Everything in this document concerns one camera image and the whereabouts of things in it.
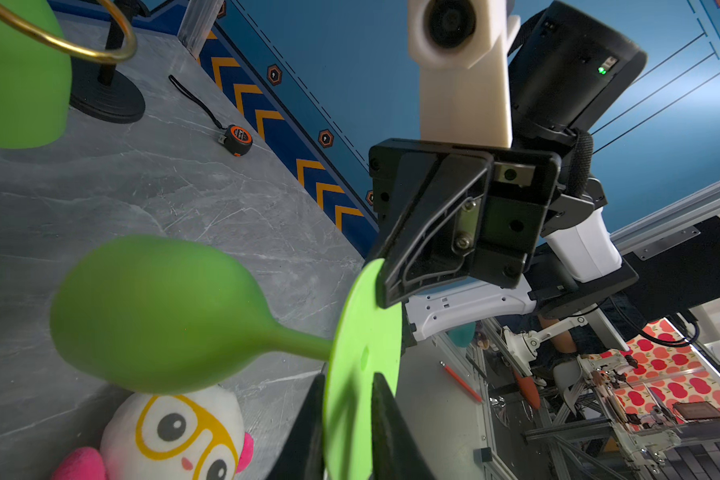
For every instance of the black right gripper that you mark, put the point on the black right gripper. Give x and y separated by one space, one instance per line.
451 211

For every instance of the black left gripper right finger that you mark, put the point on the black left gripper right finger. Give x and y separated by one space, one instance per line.
395 454

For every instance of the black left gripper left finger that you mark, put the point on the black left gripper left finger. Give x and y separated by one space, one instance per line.
301 457

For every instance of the green wine glass front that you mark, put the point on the green wine glass front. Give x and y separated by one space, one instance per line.
165 316

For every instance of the green wine glass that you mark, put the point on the green wine glass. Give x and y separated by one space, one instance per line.
35 86
165 316

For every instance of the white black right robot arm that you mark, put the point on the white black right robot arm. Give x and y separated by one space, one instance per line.
565 69

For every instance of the gold wine glass rack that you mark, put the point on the gold wine glass rack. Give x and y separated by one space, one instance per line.
104 57

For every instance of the colourful plush toy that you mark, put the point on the colourful plush toy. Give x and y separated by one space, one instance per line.
198 435

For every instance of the orange black tape measure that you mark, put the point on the orange black tape measure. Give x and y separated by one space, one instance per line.
235 139

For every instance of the black round-base stand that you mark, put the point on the black round-base stand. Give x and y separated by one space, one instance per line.
104 93

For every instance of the aluminium front rail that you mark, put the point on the aluminium front rail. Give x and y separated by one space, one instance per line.
678 216

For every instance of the aluminium corner post right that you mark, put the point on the aluminium corner post right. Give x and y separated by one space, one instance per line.
197 22

